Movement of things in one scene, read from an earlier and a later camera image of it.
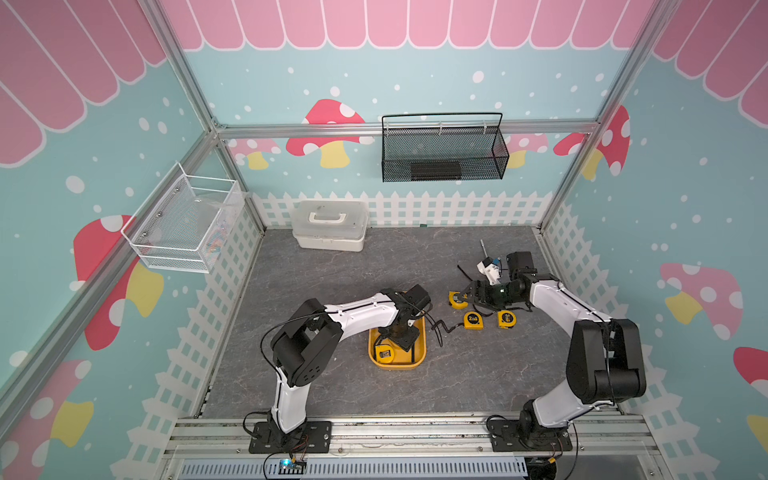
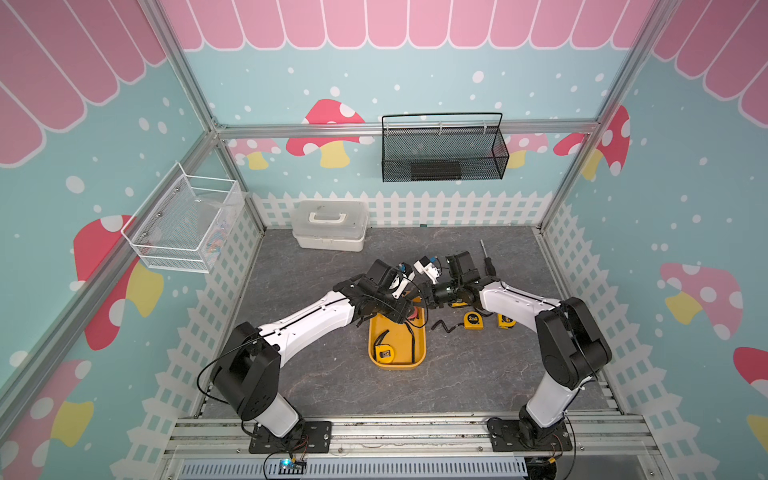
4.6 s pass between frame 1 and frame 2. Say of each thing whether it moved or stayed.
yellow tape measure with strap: stayed
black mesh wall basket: stayed
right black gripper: moved
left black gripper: moved
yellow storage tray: stayed
